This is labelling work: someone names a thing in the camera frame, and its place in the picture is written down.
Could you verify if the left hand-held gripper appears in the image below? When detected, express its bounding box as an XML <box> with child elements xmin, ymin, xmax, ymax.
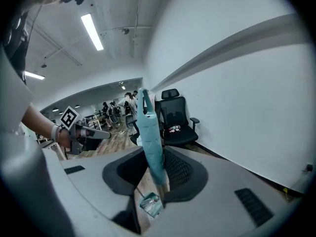
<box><xmin>60</xmin><ymin>106</ymin><xmax>112</xmax><ymax>156</ymax></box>

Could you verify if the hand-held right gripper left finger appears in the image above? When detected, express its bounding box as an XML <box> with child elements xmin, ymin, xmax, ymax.
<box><xmin>41</xmin><ymin>147</ymin><xmax>150</xmax><ymax>235</ymax></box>

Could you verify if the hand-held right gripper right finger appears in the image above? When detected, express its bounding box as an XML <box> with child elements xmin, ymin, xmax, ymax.
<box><xmin>145</xmin><ymin>146</ymin><xmax>299</xmax><ymax>237</ymax></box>

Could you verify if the teal broom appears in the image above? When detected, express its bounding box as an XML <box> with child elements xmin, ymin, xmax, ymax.
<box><xmin>137</xmin><ymin>87</ymin><xmax>166</xmax><ymax>207</ymax></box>

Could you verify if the clear plastic bottle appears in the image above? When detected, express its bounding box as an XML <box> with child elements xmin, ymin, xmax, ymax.
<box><xmin>143</xmin><ymin>197</ymin><xmax>160</xmax><ymax>211</ymax></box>

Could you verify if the teal dustpan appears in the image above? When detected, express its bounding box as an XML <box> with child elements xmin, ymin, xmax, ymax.
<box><xmin>134</xmin><ymin>188</ymin><xmax>163</xmax><ymax>219</ymax></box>

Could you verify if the person's left forearm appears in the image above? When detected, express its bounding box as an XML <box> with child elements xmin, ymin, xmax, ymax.
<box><xmin>21</xmin><ymin>102</ymin><xmax>60</xmax><ymax>143</ymax></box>

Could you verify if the person's left hand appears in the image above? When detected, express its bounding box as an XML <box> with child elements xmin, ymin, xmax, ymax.
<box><xmin>58</xmin><ymin>128</ymin><xmax>72</xmax><ymax>149</ymax></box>

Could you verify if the black office chair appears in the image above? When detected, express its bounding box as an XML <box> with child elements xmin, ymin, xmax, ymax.
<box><xmin>125</xmin><ymin>100</ymin><xmax>163</xmax><ymax>145</ymax></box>
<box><xmin>160</xmin><ymin>88</ymin><xmax>200</xmax><ymax>148</ymax></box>

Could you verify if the grey wristband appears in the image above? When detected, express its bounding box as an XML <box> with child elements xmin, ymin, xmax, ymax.
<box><xmin>51</xmin><ymin>124</ymin><xmax>60</xmax><ymax>143</ymax></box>

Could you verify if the pink cloth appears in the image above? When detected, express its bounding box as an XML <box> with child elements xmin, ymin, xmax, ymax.
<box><xmin>148</xmin><ymin>94</ymin><xmax>161</xmax><ymax>108</ymax></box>

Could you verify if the long ceiling light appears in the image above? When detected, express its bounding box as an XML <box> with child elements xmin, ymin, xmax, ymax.
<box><xmin>80</xmin><ymin>13</ymin><xmax>104</xmax><ymax>51</ymax></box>
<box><xmin>24</xmin><ymin>70</ymin><xmax>45</xmax><ymax>80</ymax></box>

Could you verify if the person's black t-shirt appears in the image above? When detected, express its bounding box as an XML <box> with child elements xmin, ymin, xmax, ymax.
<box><xmin>2</xmin><ymin>11</ymin><xmax>29</xmax><ymax>85</ymax></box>

